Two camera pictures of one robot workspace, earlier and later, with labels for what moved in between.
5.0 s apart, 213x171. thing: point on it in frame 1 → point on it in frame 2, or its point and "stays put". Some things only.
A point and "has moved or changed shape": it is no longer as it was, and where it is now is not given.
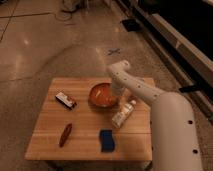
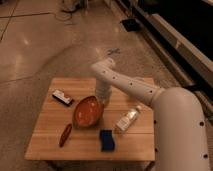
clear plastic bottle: x=119 y=117 → x=129 y=119
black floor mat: x=131 y=24 stays put
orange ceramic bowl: x=101 y=95 has moved or changed shape
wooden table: x=81 y=119 stays put
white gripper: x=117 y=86 → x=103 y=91
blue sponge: x=107 y=144 stays put
